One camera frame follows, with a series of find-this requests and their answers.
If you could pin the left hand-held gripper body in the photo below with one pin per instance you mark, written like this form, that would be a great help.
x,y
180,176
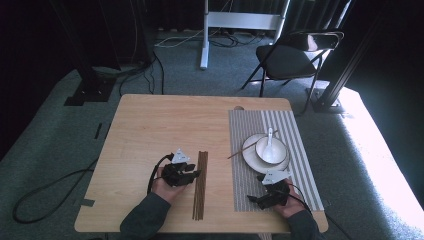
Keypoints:
x,y
176,175

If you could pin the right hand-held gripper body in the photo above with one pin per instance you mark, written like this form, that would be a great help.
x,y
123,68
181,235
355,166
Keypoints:
x,y
276,195

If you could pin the white round plate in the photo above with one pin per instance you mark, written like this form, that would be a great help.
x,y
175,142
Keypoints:
x,y
250,160

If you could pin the bundle of brown chopsticks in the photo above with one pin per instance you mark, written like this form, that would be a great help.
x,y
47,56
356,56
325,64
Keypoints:
x,y
199,200

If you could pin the single brown wooden chopstick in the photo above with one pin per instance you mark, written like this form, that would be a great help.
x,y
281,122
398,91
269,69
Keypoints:
x,y
240,151

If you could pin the person's left hand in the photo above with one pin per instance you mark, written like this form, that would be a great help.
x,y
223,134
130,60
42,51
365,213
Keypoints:
x,y
165,192

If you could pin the person's right hand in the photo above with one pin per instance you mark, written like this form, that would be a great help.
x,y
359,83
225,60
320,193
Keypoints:
x,y
295,206

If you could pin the grey striped placemat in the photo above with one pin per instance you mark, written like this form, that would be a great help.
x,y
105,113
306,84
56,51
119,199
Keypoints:
x,y
246,190

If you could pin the white ceramic spoon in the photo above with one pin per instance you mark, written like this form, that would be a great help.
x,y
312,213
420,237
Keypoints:
x,y
268,151

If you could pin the white bowl with dark rim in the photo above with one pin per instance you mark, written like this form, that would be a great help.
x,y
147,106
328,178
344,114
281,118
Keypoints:
x,y
278,151

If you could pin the black tape strip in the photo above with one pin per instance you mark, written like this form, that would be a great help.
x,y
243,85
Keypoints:
x,y
98,131

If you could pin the grey tape piece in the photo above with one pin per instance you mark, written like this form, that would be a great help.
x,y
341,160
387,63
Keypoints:
x,y
87,202

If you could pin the black folding chair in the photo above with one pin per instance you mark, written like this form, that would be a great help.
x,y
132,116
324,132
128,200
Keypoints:
x,y
285,61

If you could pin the black aluminium post with base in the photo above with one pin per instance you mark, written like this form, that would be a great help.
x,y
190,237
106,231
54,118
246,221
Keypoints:
x,y
328,100

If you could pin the black stand with base plate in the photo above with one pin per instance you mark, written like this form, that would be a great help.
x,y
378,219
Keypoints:
x,y
91,90

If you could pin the white metal stand frame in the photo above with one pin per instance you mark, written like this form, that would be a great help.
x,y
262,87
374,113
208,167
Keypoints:
x,y
243,20

